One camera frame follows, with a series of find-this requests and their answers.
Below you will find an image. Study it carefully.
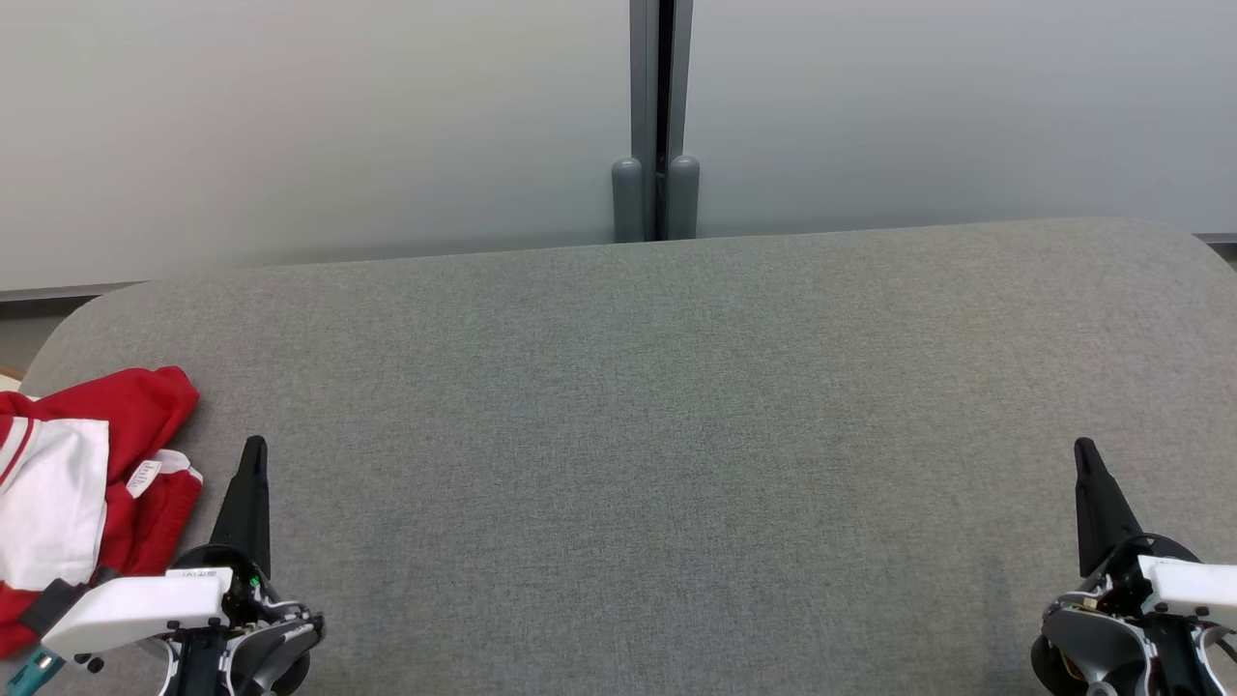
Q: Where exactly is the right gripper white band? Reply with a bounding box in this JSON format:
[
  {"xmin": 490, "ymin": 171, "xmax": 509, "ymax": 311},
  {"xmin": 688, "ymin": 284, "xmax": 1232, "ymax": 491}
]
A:
[{"xmin": 1075, "ymin": 437, "xmax": 1237, "ymax": 629}]

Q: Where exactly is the red Bulls 23 jersey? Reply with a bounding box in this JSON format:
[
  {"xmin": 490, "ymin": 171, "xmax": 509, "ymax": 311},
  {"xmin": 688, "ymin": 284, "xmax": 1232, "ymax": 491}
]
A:
[{"xmin": 0, "ymin": 365, "xmax": 200, "ymax": 660}]

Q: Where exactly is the grey fabric sofa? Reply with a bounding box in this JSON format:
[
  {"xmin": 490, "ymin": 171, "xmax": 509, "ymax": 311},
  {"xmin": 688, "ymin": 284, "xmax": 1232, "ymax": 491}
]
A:
[{"xmin": 0, "ymin": 217, "xmax": 1237, "ymax": 696}]

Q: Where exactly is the teal plug black cable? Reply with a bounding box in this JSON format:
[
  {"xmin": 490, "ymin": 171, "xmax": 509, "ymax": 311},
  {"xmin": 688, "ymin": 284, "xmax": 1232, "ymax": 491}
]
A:
[{"xmin": 6, "ymin": 646, "xmax": 66, "ymax": 696}]

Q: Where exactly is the grey partition post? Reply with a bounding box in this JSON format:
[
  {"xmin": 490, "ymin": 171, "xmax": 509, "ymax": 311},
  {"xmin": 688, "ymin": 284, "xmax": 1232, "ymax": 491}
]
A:
[{"xmin": 611, "ymin": 0, "xmax": 701, "ymax": 243}]

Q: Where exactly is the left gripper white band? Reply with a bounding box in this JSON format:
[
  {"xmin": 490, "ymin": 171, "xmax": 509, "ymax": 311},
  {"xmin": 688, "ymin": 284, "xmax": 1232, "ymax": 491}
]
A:
[{"xmin": 43, "ymin": 436, "xmax": 281, "ymax": 658}]

